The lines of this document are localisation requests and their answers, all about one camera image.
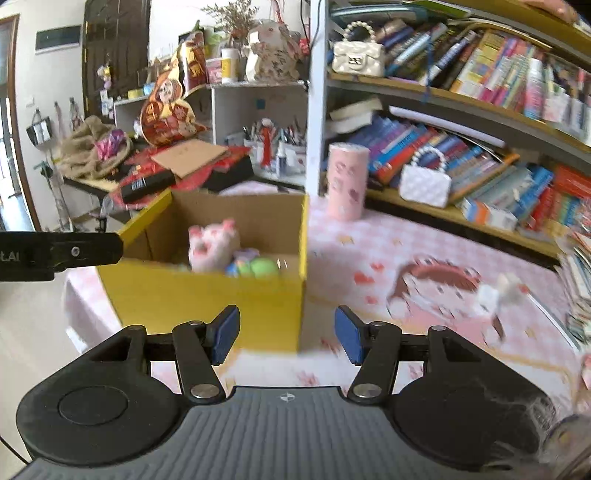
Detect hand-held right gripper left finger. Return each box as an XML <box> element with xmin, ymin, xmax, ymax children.
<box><xmin>88</xmin><ymin>305</ymin><xmax>241</xmax><ymax>401</ymax></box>

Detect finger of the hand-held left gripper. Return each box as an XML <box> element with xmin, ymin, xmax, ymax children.
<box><xmin>50</xmin><ymin>232</ymin><xmax>125</xmax><ymax>274</ymax></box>

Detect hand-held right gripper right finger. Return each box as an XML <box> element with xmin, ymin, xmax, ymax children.
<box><xmin>335</xmin><ymin>305</ymin><xmax>485</xmax><ymax>401</ymax></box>

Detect yellow cardboard box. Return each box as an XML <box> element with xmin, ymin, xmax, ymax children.
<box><xmin>96</xmin><ymin>140</ymin><xmax>309</xmax><ymax>355</ymax></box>

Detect pink plush bear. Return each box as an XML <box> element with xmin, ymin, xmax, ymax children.
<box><xmin>187</xmin><ymin>219</ymin><xmax>241</xmax><ymax>274</ymax></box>

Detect black rectangular box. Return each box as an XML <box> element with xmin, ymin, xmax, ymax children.
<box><xmin>202</xmin><ymin>158</ymin><xmax>256</xmax><ymax>193</ymax></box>
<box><xmin>120</xmin><ymin>173</ymin><xmax>177</xmax><ymax>205</ymax></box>

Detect pink printed desk mat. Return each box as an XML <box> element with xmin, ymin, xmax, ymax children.
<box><xmin>62</xmin><ymin>182</ymin><xmax>587</xmax><ymax>407</ymax></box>

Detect beige fluffy cloth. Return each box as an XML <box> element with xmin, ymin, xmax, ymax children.
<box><xmin>56</xmin><ymin>114</ymin><xmax>136</xmax><ymax>182</ymax></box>

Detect pink cylindrical container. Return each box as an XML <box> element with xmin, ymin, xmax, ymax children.
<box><xmin>326</xmin><ymin>143</ymin><xmax>370</xmax><ymax>220</ymax></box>

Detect orange and blue box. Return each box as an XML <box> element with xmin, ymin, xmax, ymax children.
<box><xmin>461</xmin><ymin>198</ymin><xmax>519</xmax><ymax>232</ymax></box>

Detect pen holder with pens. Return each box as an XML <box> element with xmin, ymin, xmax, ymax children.
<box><xmin>244</xmin><ymin>117</ymin><xmax>308</xmax><ymax>180</ymax></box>

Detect white shelf unit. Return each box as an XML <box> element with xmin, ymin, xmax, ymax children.
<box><xmin>112</xmin><ymin>80</ymin><xmax>311</xmax><ymax>188</ymax></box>

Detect dark wooden door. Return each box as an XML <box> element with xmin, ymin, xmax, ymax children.
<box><xmin>82</xmin><ymin>0</ymin><xmax>151</xmax><ymax>101</ymax></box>

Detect red gold figure decoration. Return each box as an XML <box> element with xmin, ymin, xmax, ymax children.
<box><xmin>177</xmin><ymin>31</ymin><xmax>209</xmax><ymax>92</ymax></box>

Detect row of colourful books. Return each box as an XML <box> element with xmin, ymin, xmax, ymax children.
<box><xmin>346</xmin><ymin>114</ymin><xmax>591</xmax><ymax>241</ymax></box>

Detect white and yellow jar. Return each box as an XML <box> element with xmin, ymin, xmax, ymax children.
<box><xmin>220</xmin><ymin>47</ymin><xmax>241</xmax><ymax>85</ymax></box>

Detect grey fluffy sleeve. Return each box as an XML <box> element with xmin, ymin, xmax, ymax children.
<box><xmin>496</xmin><ymin>394</ymin><xmax>591</xmax><ymax>480</ymax></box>

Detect pile of booklets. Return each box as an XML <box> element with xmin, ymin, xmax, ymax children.
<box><xmin>554</xmin><ymin>228</ymin><xmax>591</xmax><ymax>344</ymax></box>

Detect wooden bookshelf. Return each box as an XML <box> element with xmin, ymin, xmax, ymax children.
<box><xmin>307</xmin><ymin>0</ymin><xmax>591</xmax><ymax>271</ymax></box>

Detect white floral paper bag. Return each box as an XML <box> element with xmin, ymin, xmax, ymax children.
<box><xmin>244</xmin><ymin>21</ymin><xmax>302</xmax><ymax>85</ymax></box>

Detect dried flowers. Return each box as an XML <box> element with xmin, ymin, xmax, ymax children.
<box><xmin>202</xmin><ymin>0</ymin><xmax>260</xmax><ymax>35</ymax></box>

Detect row of thin books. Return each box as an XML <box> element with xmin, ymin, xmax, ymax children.
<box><xmin>382</xmin><ymin>17</ymin><xmax>591</xmax><ymax>141</ymax></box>

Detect white quilted pearl-handle handbag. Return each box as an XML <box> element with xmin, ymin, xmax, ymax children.
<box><xmin>399</xmin><ymin>146</ymin><xmax>452</xmax><ymax>210</ymax></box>

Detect cream pearl-handle handbag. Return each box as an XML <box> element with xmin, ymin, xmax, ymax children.
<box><xmin>332</xmin><ymin>21</ymin><xmax>387</xmax><ymax>77</ymax></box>

